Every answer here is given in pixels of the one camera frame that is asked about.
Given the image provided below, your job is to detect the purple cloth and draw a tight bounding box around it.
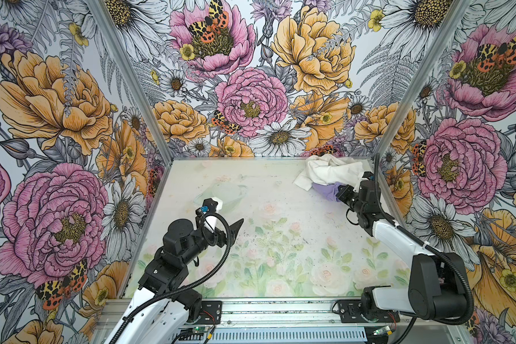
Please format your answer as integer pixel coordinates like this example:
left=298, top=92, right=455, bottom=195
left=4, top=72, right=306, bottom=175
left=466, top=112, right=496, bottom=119
left=312, top=182, right=347, bottom=202

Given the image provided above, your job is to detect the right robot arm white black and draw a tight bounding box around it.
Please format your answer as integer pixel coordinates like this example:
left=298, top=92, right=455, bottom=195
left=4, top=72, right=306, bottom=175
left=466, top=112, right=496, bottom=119
left=336, top=179, right=474, bottom=325

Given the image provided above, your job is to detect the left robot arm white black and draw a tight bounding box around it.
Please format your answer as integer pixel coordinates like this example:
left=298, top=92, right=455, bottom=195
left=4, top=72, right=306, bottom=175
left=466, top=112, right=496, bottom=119
left=105, top=212, right=245, bottom=343

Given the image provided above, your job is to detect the white cloth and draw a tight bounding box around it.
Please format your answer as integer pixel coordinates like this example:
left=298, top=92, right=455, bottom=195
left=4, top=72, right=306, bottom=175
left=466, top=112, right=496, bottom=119
left=293, top=154, right=366, bottom=191

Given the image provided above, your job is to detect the green circuit board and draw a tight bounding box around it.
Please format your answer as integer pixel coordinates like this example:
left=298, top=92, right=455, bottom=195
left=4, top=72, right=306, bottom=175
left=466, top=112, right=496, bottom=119
left=186, top=325, right=214, bottom=336

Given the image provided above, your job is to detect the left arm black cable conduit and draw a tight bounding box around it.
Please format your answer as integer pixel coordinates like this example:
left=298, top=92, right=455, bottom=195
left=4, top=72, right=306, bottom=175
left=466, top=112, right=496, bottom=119
left=108, top=211, right=234, bottom=344

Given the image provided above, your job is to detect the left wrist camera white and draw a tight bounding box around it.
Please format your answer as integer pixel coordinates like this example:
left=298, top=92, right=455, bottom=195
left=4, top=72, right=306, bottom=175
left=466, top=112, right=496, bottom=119
left=196, top=197, right=223, bottom=232

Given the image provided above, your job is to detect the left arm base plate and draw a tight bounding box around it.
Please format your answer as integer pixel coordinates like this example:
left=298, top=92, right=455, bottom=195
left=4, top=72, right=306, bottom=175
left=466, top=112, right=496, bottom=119
left=187, top=300, right=223, bottom=325

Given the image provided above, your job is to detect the aluminium front rail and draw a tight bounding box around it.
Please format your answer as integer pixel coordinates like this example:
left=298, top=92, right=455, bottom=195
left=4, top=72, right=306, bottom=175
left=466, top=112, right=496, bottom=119
left=92, top=297, right=470, bottom=332

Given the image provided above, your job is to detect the white vented cable duct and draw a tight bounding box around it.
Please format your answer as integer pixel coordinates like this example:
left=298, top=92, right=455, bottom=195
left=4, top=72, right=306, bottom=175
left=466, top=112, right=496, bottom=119
left=175, top=327, right=368, bottom=344

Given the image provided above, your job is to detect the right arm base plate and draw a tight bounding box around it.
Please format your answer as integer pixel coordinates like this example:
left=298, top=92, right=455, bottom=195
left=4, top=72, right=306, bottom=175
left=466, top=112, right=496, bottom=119
left=331, top=299, right=400, bottom=324

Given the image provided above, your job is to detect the aluminium corner post right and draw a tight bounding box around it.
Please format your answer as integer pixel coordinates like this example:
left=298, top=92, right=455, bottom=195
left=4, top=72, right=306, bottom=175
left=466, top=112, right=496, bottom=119
left=374, top=1, right=471, bottom=156

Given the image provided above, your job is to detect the aluminium corner post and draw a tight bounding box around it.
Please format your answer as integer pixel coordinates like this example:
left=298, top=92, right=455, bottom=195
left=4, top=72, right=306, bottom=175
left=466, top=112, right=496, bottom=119
left=374, top=1, right=471, bottom=156
left=88, top=1, right=173, bottom=167

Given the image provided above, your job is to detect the aluminium corner post left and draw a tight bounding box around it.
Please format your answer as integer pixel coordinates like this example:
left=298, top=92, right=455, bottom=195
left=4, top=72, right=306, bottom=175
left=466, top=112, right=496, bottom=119
left=88, top=1, right=173, bottom=167

